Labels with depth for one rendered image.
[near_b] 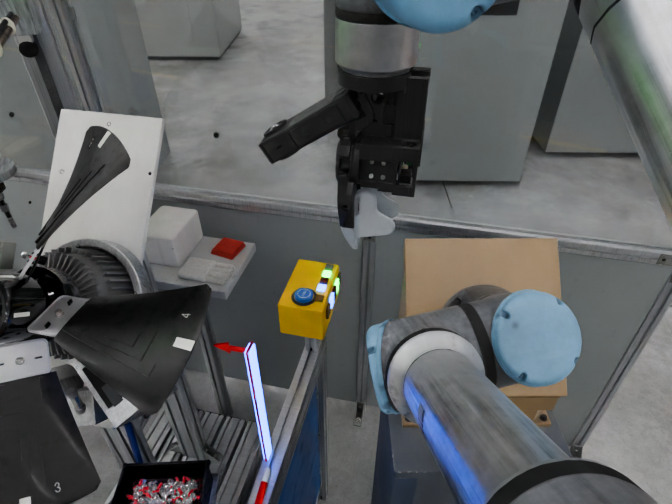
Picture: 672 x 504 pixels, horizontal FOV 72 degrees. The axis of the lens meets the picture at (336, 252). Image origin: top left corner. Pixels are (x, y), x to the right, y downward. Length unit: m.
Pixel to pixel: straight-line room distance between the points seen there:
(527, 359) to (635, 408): 1.88
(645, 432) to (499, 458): 2.08
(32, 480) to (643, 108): 0.98
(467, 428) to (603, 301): 1.23
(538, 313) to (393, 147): 0.28
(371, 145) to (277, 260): 1.16
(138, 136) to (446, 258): 0.72
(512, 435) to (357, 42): 0.33
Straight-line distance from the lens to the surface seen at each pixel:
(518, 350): 0.60
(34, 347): 1.00
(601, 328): 1.67
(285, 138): 0.48
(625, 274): 1.54
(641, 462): 2.32
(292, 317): 1.01
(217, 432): 2.03
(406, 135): 0.46
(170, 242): 1.42
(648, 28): 0.32
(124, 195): 1.14
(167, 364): 0.79
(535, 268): 0.87
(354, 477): 1.96
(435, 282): 0.81
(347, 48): 0.43
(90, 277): 1.01
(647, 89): 0.32
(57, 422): 1.00
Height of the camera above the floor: 1.76
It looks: 38 degrees down
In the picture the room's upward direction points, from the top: straight up
